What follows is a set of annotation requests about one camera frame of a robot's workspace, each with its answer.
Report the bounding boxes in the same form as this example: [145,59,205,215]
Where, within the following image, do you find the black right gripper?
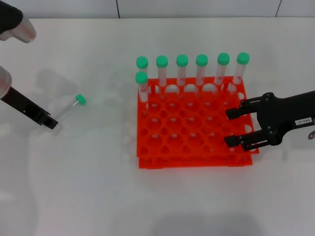
[223,90,315,151]

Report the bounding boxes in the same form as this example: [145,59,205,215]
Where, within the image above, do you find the clear green-capped test tube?
[195,54,209,97]
[214,53,231,96]
[156,55,169,101]
[135,71,150,116]
[231,52,251,98]
[56,94,87,125]
[136,56,149,81]
[176,54,189,99]

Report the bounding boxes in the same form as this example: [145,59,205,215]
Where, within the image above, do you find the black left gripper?
[0,86,59,129]

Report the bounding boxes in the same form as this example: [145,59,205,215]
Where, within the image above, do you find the orange plastic test tube rack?
[136,76,260,170]

